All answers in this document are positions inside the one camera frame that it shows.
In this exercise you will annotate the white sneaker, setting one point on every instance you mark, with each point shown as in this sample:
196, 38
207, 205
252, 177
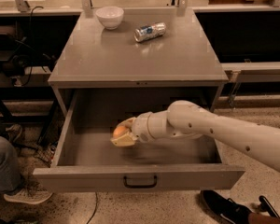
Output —
32, 194

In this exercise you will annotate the black drawer handle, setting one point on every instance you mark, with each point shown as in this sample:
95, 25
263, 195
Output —
140, 183

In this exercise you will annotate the silver blue soda can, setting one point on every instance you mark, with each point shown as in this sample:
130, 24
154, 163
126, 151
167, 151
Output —
148, 32

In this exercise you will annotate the black sneaker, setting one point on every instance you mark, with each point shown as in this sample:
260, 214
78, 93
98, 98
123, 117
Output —
227, 209

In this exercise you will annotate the dark machinery on left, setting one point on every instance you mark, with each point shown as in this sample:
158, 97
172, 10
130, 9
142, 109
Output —
18, 59

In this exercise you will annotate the orange fruit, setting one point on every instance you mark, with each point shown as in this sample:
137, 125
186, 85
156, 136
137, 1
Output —
120, 131

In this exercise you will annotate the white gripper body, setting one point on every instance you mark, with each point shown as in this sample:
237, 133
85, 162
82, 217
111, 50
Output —
141, 126

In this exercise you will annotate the black chair wheel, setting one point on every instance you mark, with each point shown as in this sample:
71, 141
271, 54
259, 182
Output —
266, 206

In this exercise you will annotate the grey metal cabinet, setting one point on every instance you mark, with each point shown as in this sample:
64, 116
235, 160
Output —
94, 57

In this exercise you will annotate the open grey top drawer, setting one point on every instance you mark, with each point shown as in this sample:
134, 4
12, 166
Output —
85, 159

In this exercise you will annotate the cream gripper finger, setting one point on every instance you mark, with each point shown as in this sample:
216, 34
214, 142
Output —
127, 123
124, 140

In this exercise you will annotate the person leg in jeans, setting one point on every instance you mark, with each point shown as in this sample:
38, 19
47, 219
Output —
10, 176

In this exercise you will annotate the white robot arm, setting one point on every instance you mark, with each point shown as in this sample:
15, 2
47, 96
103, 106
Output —
186, 119

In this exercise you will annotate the white ceramic bowl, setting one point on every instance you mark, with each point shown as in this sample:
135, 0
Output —
110, 17

